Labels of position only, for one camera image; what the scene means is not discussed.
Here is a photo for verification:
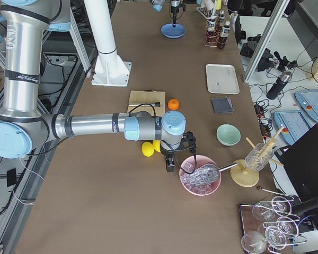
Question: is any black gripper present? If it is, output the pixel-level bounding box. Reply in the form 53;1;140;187
170;5;179;28
160;140;182;173

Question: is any blue plate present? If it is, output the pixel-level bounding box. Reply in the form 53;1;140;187
161;23;186;39

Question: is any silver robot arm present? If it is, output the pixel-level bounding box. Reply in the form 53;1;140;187
149;0;181;28
0;1;186;172

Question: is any pink bowl with ice cubes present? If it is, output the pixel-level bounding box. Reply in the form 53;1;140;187
179;155;222;196

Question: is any yellow lemon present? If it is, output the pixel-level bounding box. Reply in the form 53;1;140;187
142;141;154;157
152;140;161;153

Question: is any metal ice scoop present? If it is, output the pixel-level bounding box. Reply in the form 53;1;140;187
186;162;237;185

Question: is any dark tea bottle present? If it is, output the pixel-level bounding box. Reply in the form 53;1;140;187
217;21;231;49
217;10;225;27
205;19;216;46

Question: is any orange mandarin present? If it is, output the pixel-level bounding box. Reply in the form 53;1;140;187
167;98;180;111

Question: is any steel muddler with black tip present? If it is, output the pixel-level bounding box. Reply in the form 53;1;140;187
128;102;161;108

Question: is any mint green bowl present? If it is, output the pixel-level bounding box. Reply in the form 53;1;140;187
216;124;241;146

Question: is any wooden cutting board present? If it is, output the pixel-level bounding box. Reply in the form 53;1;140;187
127;90;166;116

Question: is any wooden cup rack stand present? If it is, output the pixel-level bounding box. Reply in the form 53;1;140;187
230;126;284;187

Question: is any grey folded cloth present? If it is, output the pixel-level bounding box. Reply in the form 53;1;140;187
211;96;234;114

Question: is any cream rabbit tray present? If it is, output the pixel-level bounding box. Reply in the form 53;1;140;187
206;63;240;95

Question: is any clear textured glass cup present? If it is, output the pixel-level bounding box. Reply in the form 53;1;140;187
245;143;273;171

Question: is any wine glass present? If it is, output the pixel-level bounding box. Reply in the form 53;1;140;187
241;231;267;253
271;196;292;216
276;216;299;239
252;201;276;222

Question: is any black thermos bottle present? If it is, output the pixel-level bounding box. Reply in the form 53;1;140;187
266;71;292;100

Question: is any blue teach pendant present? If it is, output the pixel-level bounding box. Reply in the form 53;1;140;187
294;89;318;123
273;110;312;145

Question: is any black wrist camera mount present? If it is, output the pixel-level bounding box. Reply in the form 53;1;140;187
181;131;197;153

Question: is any copper wire bottle rack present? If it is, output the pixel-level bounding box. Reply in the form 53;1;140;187
204;19;230;49

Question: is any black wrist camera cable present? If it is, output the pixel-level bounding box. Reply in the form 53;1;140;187
127;103;200;175

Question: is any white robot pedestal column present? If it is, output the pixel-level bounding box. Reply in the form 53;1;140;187
84;0;131;87

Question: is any aluminium frame post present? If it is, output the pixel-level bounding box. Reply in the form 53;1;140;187
243;0;289;84

